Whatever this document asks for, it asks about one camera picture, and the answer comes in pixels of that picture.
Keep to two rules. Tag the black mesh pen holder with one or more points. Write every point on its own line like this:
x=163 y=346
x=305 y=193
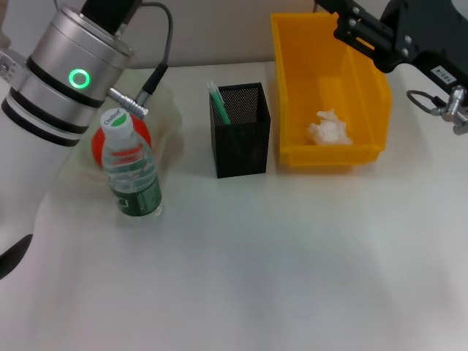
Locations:
x=241 y=153

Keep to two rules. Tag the clear water bottle green label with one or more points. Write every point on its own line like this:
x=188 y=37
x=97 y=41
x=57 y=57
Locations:
x=135 y=183

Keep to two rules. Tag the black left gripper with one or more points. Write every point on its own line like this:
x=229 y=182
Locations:
x=109 y=12

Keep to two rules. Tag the mint green utility knife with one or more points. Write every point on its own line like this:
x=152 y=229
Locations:
x=221 y=104

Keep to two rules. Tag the pale green glass fruit plate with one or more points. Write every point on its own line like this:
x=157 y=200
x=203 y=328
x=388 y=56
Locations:
x=172 y=117

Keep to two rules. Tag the white paper ball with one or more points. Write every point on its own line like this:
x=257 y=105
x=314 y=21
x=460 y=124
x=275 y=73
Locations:
x=329 y=129

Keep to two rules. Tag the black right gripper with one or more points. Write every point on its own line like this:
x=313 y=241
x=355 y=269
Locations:
x=428 y=33

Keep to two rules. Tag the yellow plastic bin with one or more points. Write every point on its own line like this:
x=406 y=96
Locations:
x=329 y=151

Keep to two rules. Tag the red-orange toy orange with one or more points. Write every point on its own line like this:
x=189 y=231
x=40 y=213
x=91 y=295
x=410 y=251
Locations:
x=142 y=129

